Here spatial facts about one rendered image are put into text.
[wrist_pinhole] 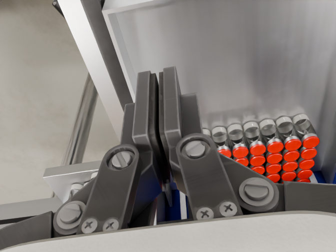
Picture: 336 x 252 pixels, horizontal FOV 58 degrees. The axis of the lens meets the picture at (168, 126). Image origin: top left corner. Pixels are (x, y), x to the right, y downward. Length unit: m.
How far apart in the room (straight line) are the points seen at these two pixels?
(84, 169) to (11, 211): 0.22
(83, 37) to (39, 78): 1.20
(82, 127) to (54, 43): 0.64
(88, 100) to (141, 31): 0.61
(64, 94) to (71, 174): 1.06
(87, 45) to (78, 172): 0.23
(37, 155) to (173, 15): 1.68
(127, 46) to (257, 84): 0.17
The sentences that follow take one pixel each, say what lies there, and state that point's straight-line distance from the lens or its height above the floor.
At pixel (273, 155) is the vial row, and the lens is 0.43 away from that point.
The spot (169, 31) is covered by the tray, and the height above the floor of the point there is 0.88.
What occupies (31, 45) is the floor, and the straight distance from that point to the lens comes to 1.46.
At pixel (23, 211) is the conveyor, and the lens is 0.68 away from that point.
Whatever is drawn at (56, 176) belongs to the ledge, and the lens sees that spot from 0.54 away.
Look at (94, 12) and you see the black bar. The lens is 0.32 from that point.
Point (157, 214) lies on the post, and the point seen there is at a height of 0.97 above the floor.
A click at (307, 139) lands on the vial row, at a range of 0.42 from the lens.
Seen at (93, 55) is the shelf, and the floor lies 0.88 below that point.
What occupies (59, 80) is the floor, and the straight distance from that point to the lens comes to 1.52.
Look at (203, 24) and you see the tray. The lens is 0.34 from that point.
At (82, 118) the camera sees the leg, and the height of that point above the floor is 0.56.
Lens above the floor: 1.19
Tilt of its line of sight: 47 degrees down
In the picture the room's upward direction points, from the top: 178 degrees clockwise
